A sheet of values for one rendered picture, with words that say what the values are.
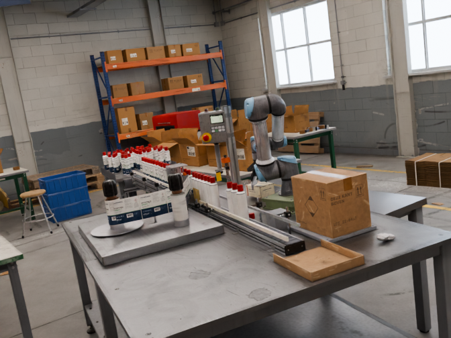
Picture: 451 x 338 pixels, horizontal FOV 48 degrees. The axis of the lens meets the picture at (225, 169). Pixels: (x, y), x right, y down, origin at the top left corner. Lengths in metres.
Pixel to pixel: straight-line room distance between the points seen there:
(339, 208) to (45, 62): 8.62
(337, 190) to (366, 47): 6.85
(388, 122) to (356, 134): 0.76
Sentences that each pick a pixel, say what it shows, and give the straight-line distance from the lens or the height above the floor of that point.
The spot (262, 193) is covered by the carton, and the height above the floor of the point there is 0.88.
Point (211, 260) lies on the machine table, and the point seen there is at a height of 0.83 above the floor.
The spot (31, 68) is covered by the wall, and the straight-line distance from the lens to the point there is 10.40.
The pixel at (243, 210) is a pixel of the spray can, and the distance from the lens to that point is 2.74.
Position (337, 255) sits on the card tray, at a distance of 2.28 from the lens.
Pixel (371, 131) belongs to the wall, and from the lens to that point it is 9.26.
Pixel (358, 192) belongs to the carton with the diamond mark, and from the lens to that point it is 2.49.
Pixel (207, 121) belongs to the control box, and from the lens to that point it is 3.06.
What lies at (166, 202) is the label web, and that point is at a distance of 3.05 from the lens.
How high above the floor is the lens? 1.65
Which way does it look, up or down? 10 degrees down
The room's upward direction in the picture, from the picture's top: 8 degrees counter-clockwise
